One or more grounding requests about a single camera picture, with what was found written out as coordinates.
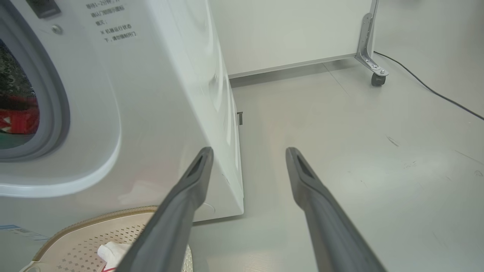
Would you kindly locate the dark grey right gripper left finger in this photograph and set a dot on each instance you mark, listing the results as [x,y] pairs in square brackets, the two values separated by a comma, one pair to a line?
[170,234]

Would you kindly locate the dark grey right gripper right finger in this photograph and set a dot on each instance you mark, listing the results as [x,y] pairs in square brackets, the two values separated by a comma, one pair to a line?
[329,238]

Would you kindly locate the red white lettered jersey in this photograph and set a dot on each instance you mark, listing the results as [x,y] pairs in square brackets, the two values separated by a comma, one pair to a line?
[113,251]

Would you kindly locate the red garment white side stripe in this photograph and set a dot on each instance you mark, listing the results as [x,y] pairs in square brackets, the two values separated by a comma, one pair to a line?
[19,117]

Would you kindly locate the cream perforated basket brown rim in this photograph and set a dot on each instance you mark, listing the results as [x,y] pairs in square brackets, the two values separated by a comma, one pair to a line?
[75,245]

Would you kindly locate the white front-load washing machine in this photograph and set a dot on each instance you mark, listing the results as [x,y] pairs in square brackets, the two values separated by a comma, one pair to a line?
[151,94]

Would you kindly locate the blue energy label sticker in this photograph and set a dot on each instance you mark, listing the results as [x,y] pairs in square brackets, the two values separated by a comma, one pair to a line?
[19,231]

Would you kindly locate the white partition panel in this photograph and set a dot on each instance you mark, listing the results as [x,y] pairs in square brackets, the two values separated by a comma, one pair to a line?
[287,30]

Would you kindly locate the metal bracket leg with caster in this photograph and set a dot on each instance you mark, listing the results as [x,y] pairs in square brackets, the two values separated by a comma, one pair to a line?
[366,45]

